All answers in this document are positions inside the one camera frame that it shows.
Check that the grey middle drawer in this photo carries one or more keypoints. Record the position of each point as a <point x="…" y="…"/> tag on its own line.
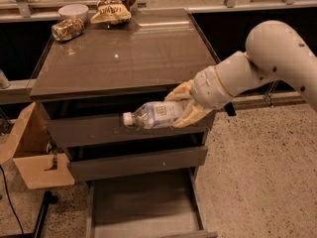
<point x="136" y="157"/>

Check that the open cardboard box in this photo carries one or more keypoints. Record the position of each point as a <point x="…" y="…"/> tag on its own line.
<point x="26" y="146"/>

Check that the clear plastic water bottle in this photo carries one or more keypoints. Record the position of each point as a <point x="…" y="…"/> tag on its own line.
<point x="156" y="114"/>

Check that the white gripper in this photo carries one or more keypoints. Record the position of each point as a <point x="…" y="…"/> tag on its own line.
<point x="207" y="87"/>

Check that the grey drawer cabinet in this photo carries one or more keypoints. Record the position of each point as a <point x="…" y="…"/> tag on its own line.
<point x="157" y="48"/>

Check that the yellow chip bag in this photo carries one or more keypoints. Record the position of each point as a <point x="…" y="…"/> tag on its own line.
<point x="112" y="14"/>

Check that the grey bottom drawer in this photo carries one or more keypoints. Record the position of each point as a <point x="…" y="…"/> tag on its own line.
<point x="156" y="205"/>

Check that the white bowl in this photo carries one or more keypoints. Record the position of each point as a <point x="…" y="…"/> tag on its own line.
<point x="79" y="11"/>

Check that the black stand leg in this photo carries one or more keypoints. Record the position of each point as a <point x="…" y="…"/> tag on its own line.
<point x="48" y="199"/>

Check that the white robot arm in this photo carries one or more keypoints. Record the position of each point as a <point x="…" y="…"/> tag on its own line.
<point x="274" y="51"/>

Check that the lying metal can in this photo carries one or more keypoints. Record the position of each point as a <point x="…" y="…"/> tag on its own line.
<point x="67" y="29"/>

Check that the grey top drawer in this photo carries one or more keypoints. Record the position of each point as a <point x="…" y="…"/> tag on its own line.
<point x="86" y="120"/>

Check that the grey drawer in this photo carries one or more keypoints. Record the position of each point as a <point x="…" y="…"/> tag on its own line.
<point x="86" y="120"/>
<point x="156" y="205"/>
<point x="136" y="157"/>

